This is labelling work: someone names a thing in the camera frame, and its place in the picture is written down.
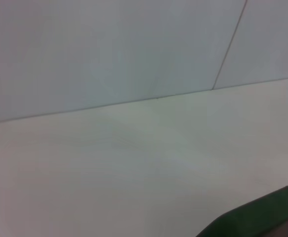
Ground green glasses case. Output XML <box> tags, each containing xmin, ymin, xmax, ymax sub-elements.
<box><xmin>195</xmin><ymin>179</ymin><xmax>288</xmax><ymax>237</ymax></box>

